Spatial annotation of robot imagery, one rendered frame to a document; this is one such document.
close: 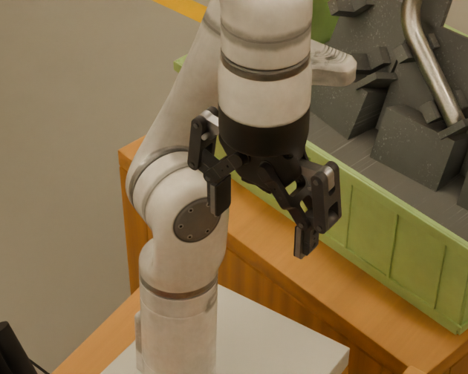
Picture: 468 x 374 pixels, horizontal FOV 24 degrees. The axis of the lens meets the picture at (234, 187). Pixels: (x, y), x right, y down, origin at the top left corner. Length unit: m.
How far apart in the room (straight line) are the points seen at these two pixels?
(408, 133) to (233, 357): 0.52
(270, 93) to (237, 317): 0.66
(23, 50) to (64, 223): 0.86
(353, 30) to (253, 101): 1.04
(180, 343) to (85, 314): 1.41
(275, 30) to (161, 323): 0.54
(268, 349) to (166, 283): 0.25
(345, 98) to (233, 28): 1.00
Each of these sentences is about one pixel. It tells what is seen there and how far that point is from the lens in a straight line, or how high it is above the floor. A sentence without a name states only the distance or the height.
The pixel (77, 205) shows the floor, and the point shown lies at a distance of 2.97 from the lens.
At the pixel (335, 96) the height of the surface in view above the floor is 0.89.
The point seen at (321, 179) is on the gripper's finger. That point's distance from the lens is 0.87.
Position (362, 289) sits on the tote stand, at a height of 0.79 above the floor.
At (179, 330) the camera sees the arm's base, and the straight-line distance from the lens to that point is 1.27.
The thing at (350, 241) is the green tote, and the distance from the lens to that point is 1.64.
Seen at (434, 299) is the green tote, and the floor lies 0.84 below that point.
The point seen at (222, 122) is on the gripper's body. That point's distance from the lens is 0.87.
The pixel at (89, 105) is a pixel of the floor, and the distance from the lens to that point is 3.32.
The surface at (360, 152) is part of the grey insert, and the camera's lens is 1.78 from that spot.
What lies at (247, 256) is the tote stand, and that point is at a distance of 1.70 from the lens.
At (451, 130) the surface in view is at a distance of 1.69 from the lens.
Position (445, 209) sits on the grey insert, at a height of 0.85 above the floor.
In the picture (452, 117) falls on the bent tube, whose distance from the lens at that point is 1.70.
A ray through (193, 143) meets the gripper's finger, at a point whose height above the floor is 1.37.
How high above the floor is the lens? 1.96
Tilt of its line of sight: 41 degrees down
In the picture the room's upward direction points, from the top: straight up
